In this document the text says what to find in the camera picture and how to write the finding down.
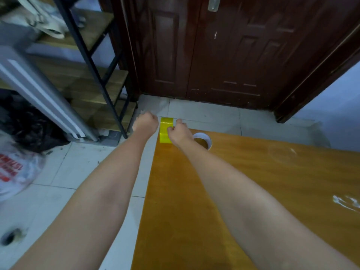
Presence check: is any person's right hand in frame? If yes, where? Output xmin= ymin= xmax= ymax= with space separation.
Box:
xmin=167 ymin=118 xmax=195 ymax=147

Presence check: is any person's left hand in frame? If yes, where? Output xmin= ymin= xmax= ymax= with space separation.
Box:
xmin=132 ymin=111 xmax=159 ymax=138

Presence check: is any yellow tape roll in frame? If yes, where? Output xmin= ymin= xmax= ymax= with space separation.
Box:
xmin=159 ymin=117 xmax=175 ymax=144

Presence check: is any clear tape roll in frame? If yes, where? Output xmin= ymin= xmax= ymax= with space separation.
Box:
xmin=192 ymin=132 xmax=213 ymax=151

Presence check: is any person's right forearm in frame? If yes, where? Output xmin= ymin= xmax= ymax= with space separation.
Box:
xmin=180 ymin=140 xmax=360 ymax=270

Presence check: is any person's left forearm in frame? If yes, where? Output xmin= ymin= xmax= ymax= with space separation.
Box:
xmin=11 ymin=132 xmax=154 ymax=270

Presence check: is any black metal wooden shelf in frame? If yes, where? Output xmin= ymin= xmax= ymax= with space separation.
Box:
xmin=0 ymin=0 xmax=138 ymax=140

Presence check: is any dark brown wooden door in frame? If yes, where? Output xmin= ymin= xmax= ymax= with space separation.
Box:
xmin=98 ymin=0 xmax=360 ymax=123

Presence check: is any grey metal profile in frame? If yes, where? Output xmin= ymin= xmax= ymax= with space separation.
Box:
xmin=0 ymin=46 xmax=99 ymax=143

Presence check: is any black plastic bag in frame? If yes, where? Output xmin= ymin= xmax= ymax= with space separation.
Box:
xmin=0 ymin=90 xmax=69 ymax=154

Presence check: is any white red-printed plastic bag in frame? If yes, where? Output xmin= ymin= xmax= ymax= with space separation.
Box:
xmin=0 ymin=132 xmax=47 ymax=203

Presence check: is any white strapped bag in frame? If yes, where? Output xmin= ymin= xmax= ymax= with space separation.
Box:
xmin=15 ymin=0 xmax=86 ymax=40

